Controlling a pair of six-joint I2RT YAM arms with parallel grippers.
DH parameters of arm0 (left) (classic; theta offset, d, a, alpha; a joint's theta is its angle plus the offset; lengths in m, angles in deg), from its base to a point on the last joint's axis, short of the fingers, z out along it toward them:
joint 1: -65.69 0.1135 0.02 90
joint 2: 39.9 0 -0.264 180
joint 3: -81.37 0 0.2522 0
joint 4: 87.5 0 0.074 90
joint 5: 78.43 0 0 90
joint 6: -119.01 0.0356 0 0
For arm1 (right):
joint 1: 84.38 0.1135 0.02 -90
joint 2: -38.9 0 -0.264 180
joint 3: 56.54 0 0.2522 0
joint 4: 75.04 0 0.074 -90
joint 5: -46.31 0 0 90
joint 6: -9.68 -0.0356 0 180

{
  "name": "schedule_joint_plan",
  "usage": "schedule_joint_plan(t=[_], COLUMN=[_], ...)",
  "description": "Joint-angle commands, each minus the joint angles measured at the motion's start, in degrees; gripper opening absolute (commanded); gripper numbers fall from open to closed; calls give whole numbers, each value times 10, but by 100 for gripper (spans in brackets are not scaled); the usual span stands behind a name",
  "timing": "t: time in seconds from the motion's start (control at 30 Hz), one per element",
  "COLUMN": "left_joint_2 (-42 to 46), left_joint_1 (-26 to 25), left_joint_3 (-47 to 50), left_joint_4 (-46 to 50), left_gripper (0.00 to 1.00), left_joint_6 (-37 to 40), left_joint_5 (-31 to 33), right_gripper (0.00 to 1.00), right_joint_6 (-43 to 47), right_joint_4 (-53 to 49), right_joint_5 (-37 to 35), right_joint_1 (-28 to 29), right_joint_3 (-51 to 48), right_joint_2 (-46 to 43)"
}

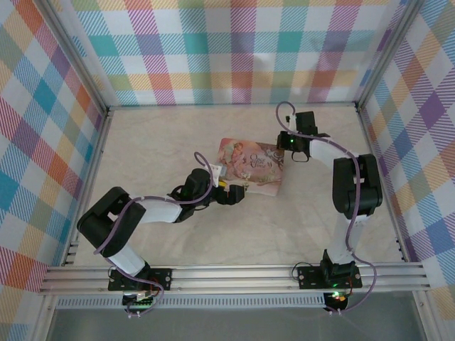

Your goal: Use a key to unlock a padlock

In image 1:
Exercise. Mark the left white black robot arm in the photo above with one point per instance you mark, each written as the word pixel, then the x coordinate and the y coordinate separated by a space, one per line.
pixel 124 259

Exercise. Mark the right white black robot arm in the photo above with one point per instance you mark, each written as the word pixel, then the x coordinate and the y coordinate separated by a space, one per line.
pixel 355 188

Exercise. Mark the pink illustrated storybook board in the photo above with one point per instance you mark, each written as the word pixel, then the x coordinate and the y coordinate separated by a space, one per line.
pixel 259 167

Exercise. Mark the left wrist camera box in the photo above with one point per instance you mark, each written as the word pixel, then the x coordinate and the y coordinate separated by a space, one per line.
pixel 217 170

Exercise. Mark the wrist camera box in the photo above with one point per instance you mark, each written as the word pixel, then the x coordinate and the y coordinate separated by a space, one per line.
pixel 292 124
pixel 217 170

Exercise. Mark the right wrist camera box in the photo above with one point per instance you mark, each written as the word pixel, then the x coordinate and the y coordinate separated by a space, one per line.
pixel 292 124

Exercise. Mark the aluminium table end rail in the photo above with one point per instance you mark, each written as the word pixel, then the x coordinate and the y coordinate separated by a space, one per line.
pixel 213 105

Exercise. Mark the aluminium mounting rail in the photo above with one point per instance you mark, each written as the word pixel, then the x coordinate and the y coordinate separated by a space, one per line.
pixel 231 277

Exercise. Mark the aluminium frame post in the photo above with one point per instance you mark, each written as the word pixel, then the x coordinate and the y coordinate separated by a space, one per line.
pixel 387 53
pixel 76 60

